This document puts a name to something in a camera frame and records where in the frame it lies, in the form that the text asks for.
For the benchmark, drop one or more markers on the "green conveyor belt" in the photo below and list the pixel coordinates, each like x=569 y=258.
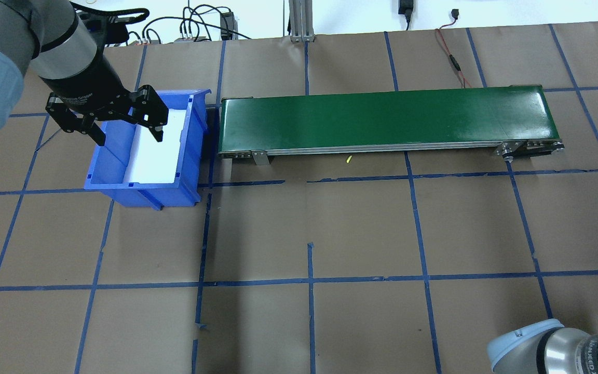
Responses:
x=382 y=119

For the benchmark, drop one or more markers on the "black power adapter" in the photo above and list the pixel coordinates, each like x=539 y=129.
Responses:
x=406 y=8
x=227 y=25

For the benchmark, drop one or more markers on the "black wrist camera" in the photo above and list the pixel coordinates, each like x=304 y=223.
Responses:
x=109 y=31

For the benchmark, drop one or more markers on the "power strip with plugs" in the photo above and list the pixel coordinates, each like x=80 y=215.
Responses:
x=190 y=37

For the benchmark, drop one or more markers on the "blue plastic storage bin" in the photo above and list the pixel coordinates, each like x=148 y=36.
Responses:
x=114 y=161

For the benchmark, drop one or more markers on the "aluminium profile post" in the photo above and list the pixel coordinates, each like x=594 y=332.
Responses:
x=301 y=21

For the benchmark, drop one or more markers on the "white foam liner sheet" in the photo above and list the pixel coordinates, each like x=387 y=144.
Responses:
x=159 y=161

